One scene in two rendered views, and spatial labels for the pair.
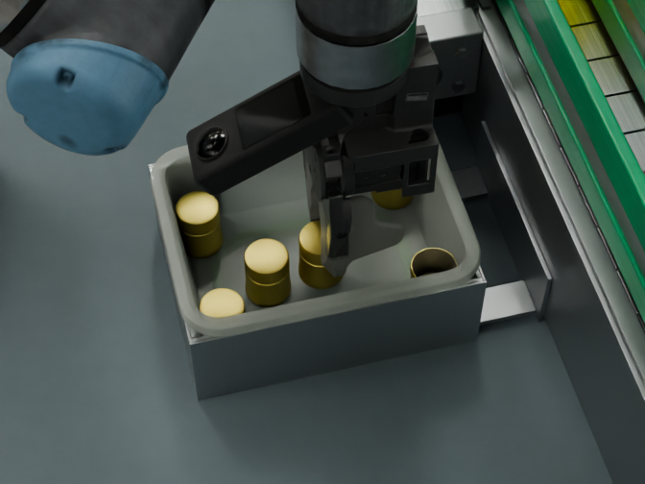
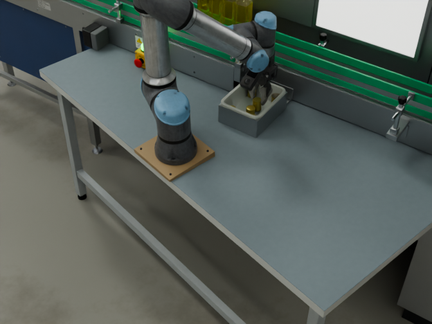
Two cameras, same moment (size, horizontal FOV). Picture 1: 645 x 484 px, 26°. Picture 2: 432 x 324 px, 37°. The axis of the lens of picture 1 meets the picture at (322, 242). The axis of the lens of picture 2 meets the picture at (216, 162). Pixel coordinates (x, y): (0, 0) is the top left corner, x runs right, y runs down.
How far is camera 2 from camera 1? 1.71 m
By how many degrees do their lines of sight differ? 30
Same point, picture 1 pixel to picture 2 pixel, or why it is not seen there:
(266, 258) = (251, 108)
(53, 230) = (202, 131)
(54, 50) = (257, 53)
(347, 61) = (270, 51)
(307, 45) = not seen: hidden behind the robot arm
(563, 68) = (279, 49)
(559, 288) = (296, 89)
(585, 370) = (309, 98)
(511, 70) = not seen: hidden behind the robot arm
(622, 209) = (306, 63)
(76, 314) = (222, 139)
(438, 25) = not seen: hidden behind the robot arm
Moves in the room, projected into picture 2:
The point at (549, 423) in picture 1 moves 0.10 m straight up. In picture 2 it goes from (308, 112) to (311, 90)
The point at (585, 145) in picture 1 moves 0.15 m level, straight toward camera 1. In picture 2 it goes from (290, 60) to (311, 80)
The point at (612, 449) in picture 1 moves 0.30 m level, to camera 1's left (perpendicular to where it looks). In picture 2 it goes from (323, 105) to (267, 139)
